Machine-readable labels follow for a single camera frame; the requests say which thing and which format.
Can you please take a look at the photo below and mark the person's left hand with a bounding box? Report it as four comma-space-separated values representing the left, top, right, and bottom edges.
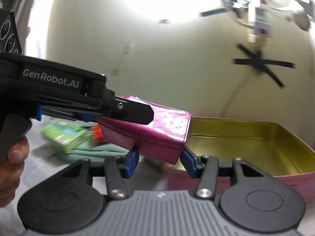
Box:
0, 138, 30, 207

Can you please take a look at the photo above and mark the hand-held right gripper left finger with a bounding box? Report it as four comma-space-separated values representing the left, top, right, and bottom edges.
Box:
58, 147, 139, 201

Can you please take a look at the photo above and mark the magenta glossy wallet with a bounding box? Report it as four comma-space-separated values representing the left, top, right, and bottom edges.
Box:
97, 95, 192, 165

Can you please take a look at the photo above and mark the green toothpaste box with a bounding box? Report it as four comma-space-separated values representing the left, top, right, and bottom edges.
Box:
41, 119, 93, 154

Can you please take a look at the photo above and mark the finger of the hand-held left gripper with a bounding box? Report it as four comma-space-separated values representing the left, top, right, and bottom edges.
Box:
98, 88, 154, 125
41, 105, 99, 123

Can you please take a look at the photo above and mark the white wall cable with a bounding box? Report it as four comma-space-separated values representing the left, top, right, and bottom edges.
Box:
223, 76, 249, 117

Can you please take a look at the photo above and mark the mint green cloth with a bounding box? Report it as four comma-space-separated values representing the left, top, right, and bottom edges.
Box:
66, 125, 128, 164

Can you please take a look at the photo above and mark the pink tin box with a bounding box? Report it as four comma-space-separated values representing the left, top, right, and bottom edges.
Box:
167, 118, 315, 204

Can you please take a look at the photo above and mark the black tape cross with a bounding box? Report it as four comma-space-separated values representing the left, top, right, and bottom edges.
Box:
233, 44, 295, 88

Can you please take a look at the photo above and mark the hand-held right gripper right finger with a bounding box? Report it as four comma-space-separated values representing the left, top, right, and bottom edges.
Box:
180, 147, 272, 200

